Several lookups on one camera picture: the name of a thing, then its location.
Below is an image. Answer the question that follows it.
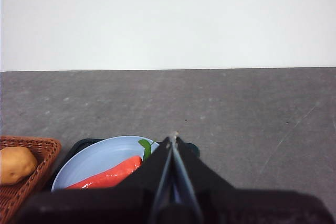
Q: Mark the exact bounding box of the black flat tray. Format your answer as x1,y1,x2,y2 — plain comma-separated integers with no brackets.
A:
49,138,202,191

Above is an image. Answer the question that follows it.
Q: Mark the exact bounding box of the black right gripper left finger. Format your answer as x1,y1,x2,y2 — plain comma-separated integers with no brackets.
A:
15,136,174,224

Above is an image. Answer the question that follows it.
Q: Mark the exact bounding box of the orange carrot with green leaves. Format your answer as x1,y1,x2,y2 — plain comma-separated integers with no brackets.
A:
65,139,158,190

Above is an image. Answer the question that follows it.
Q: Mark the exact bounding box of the yellow-brown potato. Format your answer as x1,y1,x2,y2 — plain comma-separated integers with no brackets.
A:
0,146,38,185

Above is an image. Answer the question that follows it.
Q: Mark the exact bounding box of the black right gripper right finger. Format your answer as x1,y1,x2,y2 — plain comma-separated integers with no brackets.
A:
174,135,334,224

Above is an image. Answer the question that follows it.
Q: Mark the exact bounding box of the blue round plate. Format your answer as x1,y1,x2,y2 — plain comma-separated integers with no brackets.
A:
51,136,161,192

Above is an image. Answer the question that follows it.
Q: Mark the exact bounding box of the brown wicker basket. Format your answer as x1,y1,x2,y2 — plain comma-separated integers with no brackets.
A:
0,136,62,224

